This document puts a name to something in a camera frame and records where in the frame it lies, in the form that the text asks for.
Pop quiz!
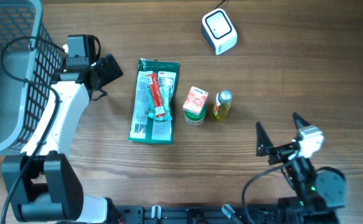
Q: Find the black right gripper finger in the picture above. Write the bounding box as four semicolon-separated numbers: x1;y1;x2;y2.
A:
256;122;274;156
292;112;311;129

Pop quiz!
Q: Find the yellow liquid bottle grey cap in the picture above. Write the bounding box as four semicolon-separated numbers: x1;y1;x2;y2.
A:
213;90;232;120

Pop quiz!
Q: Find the green 3M sponge package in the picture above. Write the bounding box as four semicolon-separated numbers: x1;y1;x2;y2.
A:
128;58;179;144

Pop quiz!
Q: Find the pink tissue pack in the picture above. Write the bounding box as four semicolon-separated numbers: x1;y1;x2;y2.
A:
182;86;209;115

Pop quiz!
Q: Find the red white tube packet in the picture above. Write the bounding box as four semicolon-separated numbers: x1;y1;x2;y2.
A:
146;73;166;119

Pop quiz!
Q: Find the green lid jar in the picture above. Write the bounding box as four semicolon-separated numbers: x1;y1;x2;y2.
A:
184;106;207;126

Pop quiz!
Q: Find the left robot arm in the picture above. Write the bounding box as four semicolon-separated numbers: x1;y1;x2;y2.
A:
0;34;123;223

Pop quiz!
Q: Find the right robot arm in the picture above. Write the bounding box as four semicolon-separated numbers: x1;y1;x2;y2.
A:
256;113;346;223

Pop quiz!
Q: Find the white barcode scanner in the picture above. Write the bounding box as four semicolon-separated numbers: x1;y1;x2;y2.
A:
201;9;238;55

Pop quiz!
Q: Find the grey plastic shopping basket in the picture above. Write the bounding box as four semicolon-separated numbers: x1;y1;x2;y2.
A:
0;0;62;156

